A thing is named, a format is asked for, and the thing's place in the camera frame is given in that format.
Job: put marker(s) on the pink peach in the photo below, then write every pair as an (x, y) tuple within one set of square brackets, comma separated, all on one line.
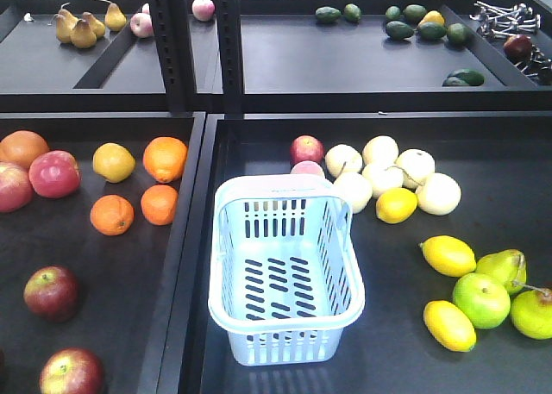
[(308, 167)]

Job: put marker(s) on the yellow mango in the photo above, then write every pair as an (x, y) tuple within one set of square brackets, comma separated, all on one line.
[(433, 16)]

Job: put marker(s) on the light blue plastic basket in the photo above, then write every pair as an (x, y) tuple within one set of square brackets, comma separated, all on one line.
[(284, 278)]

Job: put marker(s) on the large orange right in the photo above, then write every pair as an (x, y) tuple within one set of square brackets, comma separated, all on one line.
[(164, 158)]

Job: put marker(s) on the black wood produce display table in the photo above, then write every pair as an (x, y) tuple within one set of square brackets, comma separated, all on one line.
[(126, 281)]

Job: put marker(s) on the yellow lemon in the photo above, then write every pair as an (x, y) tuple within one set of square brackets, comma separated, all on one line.
[(395, 205), (449, 326), (448, 255)]

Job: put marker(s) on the small orange right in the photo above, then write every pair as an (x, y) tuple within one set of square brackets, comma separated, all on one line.
[(158, 204)]

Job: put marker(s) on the green pear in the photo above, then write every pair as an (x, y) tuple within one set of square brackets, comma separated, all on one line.
[(509, 267)]

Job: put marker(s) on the white pear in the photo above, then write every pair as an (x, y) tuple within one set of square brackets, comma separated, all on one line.
[(439, 195), (343, 158), (380, 149), (416, 165), (382, 177), (355, 189)]

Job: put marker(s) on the red apple in right table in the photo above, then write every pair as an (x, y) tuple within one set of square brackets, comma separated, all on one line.
[(306, 147)]

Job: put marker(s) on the black rear display shelf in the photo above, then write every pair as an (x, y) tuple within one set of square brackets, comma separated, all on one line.
[(291, 63)]

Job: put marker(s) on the black upright shelf post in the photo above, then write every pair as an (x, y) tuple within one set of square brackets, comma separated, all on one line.
[(173, 42), (228, 19)]

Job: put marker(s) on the small orange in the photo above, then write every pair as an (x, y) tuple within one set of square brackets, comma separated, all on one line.
[(158, 204), (112, 215)]

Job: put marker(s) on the yellow orange fruit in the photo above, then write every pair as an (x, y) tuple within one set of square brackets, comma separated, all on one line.
[(113, 162)]

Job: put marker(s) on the green avocado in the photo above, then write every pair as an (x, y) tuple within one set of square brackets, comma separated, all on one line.
[(458, 34), (352, 13), (393, 13), (431, 31), (464, 77), (327, 14), (398, 31), (414, 13)]

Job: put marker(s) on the red apple front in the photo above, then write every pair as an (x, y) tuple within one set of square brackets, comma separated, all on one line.
[(72, 370)]

